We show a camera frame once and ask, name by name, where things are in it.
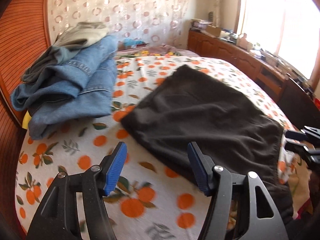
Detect black pants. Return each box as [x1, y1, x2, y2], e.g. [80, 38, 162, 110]
[120, 65, 293, 224]

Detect floral pink blanket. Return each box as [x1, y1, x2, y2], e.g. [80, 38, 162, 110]
[112, 45, 312, 217]

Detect orange print bed sheet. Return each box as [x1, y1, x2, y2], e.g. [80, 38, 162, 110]
[15, 55, 293, 239]

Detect yellow pikachu plush toy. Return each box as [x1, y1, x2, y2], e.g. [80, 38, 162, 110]
[22, 111, 32, 129]

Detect long wooden sideboard cabinet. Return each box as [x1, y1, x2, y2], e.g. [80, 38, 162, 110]
[187, 29, 320, 131]

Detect folded blue jeans top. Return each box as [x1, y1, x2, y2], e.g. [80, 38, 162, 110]
[11, 35, 117, 111]

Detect folded dark grey garment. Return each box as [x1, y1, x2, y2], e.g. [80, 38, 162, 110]
[21, 46, 81, 83]

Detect window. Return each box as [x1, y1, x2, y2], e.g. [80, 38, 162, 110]
[241, 0, 319, 79]

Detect blue item in box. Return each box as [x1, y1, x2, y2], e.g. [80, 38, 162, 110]
[118, 38, 147, 50]

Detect folded beige pants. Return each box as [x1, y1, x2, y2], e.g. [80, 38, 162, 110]
[53, 22, 110, 50]

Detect cardboard box on sideboard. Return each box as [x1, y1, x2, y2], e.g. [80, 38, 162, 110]
[205, 25, 221, 37]

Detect stack of papers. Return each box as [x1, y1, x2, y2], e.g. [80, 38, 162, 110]
[191, 18, 212, 31]

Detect pink circle pattern curtain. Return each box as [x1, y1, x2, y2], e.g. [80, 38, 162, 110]
[47, 0, 189, 47]

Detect wooden louvered wardrobe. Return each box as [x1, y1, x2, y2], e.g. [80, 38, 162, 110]
[1, 0, 50, 239]

